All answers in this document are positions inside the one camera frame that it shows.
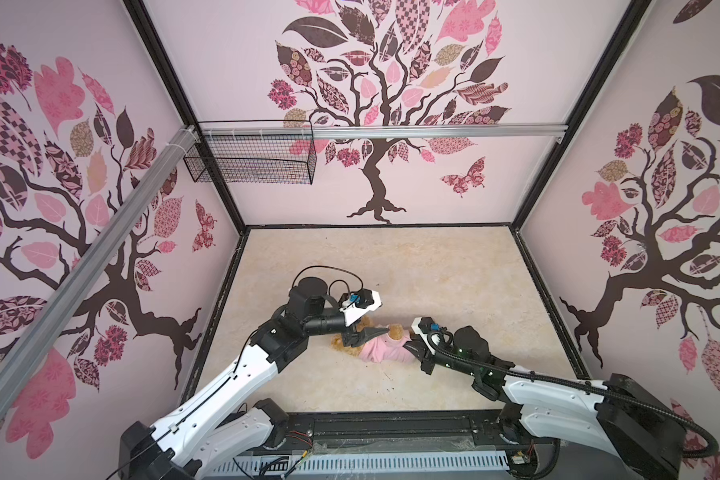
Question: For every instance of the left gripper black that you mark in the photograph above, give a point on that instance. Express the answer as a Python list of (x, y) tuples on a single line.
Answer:
[(356, 327)]

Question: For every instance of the pink knitted bear sweater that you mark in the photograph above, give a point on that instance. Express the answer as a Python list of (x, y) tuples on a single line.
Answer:
[(387, 348)]

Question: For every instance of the brown teddy bear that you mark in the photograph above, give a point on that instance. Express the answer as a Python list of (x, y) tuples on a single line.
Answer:
[(395, 330)]

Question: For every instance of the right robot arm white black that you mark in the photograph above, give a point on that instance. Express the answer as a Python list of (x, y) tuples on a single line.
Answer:
[(616, 416)]

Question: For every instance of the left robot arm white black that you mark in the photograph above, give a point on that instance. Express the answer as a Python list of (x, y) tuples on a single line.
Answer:
[(207, 429)]

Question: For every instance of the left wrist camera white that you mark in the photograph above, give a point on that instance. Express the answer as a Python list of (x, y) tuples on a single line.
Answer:
[(355, 305)]

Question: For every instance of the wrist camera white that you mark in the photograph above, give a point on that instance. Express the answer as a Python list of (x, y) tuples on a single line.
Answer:
[(434, 336), (355, 305)]

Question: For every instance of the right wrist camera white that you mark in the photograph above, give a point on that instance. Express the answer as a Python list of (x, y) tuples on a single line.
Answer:
[(434, 336)]

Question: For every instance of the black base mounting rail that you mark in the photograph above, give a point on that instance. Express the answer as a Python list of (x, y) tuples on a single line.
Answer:
[(384, 429)]

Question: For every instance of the white slotted cable duct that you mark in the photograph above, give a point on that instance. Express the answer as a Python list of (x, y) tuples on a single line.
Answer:
[(361, 465)]

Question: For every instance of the black wire basket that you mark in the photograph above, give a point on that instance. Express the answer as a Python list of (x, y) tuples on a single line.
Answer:
[(254, 151)]

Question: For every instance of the back aluminium rail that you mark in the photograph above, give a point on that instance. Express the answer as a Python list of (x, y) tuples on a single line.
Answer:
[(385, 132)]

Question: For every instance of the aluminium rail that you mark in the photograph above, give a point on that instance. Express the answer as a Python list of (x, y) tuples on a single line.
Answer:
[(385, 132), (24, 357)]

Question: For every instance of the left aluminium rail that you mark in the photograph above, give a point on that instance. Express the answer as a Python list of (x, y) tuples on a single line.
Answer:
[(24, 357)]

